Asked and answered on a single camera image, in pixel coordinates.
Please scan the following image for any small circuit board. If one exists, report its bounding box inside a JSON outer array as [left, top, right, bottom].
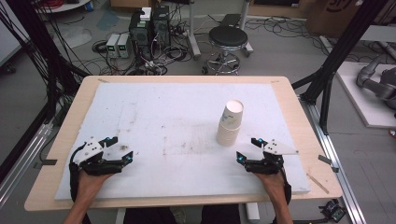
[[319, 199, 347, 223]]

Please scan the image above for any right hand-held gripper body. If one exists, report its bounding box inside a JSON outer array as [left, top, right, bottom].
[[244, 138, 299, 175]]

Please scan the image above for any printed white paper cup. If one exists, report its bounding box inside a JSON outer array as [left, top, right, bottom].
[[219, 99, 245, 129]]

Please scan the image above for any person's left leg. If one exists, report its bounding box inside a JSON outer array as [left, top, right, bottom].
[[123, 206, 177, 224]]

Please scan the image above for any grey stand leg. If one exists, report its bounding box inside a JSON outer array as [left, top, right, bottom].
[[186, 0, 203, 61], [238, 0, 255, 58]]

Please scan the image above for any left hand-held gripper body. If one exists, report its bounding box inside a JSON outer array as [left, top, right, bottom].
[[74, 136, 124, 176]]

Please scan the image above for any coiled black cable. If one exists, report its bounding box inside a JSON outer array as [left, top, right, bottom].
[[91, 39, 109, 54]]

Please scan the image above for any white foam mat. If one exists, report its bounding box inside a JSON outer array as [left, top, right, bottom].
[[54, 81, 312, 201]]

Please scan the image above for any black round stool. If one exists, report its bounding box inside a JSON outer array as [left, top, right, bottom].
[[201, 25, 250, 76]]

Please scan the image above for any black flat pedal board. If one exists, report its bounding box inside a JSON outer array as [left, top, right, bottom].
[[219, 13, 243, 30]]

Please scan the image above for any brown cardboard box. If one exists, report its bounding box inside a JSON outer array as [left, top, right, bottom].
[[305, 0, 396, 39]]

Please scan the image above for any aluminium rail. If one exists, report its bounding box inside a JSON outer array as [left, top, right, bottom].
[[298, 95, 368, 224], [0, 122, 54, 208]]

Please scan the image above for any grey tape strip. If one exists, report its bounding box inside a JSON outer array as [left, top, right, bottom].
[[318, 154, 340, 174]]

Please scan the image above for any black metal frame post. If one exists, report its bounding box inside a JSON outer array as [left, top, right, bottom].
[[5, 0, 82, 104], [291, 0, 390, 135]]

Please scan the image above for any white table leg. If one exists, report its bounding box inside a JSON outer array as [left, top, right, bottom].
[[114, 207, 127, 224], [245, 202, 262, 223]]

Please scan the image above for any black computer tower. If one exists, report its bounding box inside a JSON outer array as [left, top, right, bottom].
[[151, 5, 172, 49], [128, 8, 154, 61]]

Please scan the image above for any person's left hand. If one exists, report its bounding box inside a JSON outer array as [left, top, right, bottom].
[[74, 172, 115, 203]]

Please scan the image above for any person's leg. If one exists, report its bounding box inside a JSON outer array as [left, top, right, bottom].
[[123, 206, 177, 224], [200, 203, 243, 224]]

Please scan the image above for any black tape strip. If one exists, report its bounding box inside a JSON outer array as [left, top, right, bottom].
[[33, 159, 59, 170]]

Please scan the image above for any white platform board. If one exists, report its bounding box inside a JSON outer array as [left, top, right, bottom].
[[335, 61, 396, 129]]

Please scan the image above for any thin wooden stick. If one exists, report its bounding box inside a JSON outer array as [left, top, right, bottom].
[[305, 173, 331, 195]]

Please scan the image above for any grey power supply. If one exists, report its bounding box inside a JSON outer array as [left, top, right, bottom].
[[117, 33, 133, 59], [106, 33, 121, 59]]

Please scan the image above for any small white box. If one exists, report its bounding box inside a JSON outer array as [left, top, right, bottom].
[[139, 7, 153, 22]]

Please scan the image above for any person's right leg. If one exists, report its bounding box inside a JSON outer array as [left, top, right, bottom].
[[200, 203, 243, 224]]

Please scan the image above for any person's right hand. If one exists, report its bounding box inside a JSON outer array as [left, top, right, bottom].
[[253, 170, 290, 205]]

